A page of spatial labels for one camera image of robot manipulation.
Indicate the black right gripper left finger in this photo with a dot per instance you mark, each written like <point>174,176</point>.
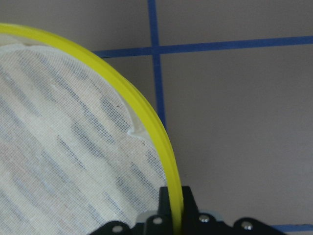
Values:
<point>164,207</point>

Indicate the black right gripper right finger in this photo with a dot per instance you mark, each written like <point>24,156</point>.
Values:
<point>190,209</point>

